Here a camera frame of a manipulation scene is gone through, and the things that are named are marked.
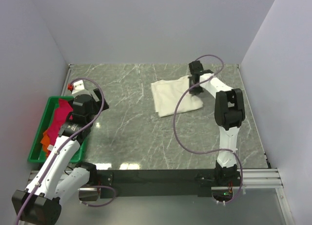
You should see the white t shirt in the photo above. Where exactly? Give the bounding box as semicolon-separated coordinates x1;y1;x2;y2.
151;75;203;117

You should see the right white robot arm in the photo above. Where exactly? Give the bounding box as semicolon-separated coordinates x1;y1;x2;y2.
189;60;245;186

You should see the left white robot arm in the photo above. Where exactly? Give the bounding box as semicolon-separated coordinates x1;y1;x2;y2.
12;88;109;225

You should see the magenta t shirt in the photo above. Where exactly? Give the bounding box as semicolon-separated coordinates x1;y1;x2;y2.
45;97;73;157

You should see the orange t shirt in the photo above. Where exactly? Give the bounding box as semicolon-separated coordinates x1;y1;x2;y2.
40;130;50;153

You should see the green plastic bin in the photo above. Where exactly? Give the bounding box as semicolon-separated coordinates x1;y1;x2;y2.
28;96;73;163

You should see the black base beam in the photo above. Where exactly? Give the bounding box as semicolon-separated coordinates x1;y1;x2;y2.
68;168;242;199

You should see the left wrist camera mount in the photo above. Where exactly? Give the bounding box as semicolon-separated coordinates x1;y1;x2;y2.
67;80;91;97

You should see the aluminium frame rail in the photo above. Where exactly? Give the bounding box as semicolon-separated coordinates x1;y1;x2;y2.
14;169;293;225

